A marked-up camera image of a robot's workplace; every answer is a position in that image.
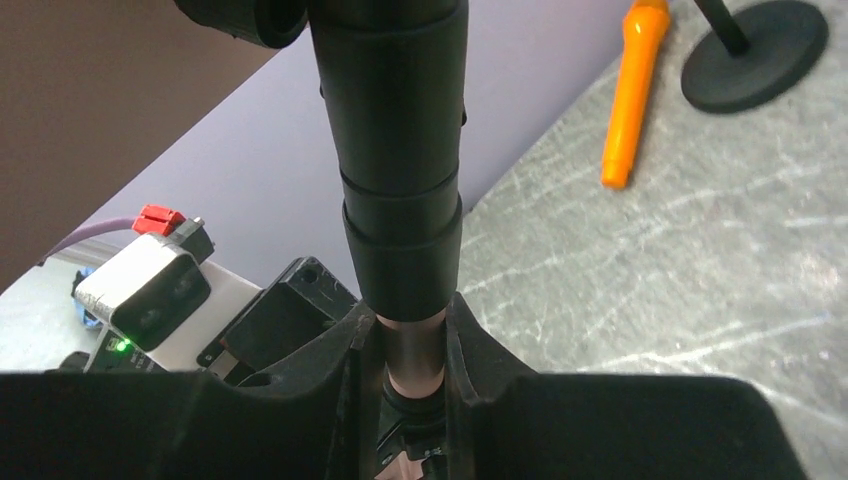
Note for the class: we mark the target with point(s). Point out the orange toy microphone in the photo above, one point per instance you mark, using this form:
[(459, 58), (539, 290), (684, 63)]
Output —
[(643, 29)]

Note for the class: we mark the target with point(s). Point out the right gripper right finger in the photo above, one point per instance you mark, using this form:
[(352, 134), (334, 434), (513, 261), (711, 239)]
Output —
[(507, 421)]

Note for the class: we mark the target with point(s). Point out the pink music stand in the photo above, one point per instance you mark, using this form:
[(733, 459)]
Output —
[(392, 79)]

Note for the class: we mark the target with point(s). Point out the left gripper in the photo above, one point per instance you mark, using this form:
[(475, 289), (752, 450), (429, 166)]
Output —
[(241, 328)]

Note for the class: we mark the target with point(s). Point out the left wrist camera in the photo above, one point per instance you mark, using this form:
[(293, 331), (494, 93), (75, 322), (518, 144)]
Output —
[(152, 286)]

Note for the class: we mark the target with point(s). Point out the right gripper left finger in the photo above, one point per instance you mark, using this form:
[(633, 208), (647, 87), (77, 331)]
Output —
[(311, 415)]

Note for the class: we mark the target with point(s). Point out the black microphone stand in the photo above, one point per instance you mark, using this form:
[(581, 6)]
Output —
[(752, 56)]

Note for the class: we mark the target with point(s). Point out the cream blue-wheeled brick car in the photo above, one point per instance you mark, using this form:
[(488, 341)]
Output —
[(87, 319)]

